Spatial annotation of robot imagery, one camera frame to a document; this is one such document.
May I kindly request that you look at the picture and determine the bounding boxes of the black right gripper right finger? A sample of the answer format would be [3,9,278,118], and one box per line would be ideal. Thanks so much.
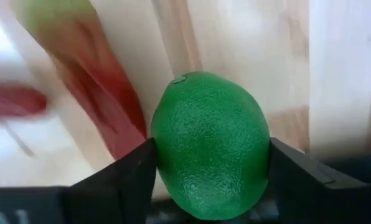
[268,136,371,224]

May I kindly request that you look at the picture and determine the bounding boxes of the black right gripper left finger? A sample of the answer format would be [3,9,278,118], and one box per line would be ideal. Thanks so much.
[63,138,157,224]

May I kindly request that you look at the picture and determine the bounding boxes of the green lime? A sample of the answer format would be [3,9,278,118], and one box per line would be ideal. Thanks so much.
[150,70,271,221]

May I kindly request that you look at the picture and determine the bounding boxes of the red chili pepper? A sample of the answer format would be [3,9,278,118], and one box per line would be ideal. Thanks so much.
[12,0,148,160]
[0,81,49,124]

